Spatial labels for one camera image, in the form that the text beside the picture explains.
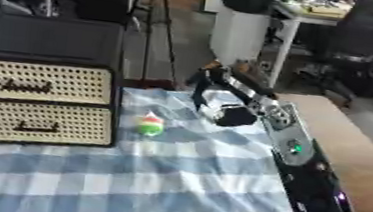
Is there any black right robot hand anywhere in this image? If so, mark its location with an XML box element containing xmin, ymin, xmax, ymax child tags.
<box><xmin>181</xmin><ymin>53</ymin><xmax>283</xmax><ymax>133</ymax></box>

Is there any white cylindrical bin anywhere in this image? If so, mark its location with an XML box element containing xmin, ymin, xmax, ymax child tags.
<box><xmin>205</xmin><ymin>4</ymin><xmax>275</xmax><ymax>72</ymax></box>

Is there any green red white toy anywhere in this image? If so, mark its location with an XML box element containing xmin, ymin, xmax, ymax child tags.
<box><xmin>135</xmin><ymin>109</ymin><xmax>169</xmax><ymax>139</ymax></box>

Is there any white desk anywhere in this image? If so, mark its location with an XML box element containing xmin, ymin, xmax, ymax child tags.
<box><xmin>195</xmin><ymin>0</ymin><xmax>373</xmax><ymax>100</ymax></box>

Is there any black tripod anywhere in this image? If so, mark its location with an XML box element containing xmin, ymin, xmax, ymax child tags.
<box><xmin>120</xmin><ymin>0</ymin><xmax>190</xmax><ymax>90</ymax></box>

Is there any black office chair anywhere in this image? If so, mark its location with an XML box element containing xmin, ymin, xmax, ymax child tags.
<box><xmin>289</xmin><ymin>0</ymin><xmax>373</xmax><ymax>110</ymax></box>

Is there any black cabinet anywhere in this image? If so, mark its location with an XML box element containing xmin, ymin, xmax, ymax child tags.
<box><xmin>0</xmin><ymin>10</ymin><xmax>132</xmax><ymax>158</ymax></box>

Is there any pale pierced drawer, straight handle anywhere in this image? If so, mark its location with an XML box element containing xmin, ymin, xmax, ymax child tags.
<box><xmin>0</xmin><ymin>96</ymin><xmax>118</xmax><ymax>156</ymax></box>

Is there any pale pierced drawer, curved handle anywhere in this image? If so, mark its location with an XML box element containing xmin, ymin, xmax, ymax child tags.
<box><xmin>0</xmin><ymin>57</ymin><xmax>117</xmax><ymax>114</ymax></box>

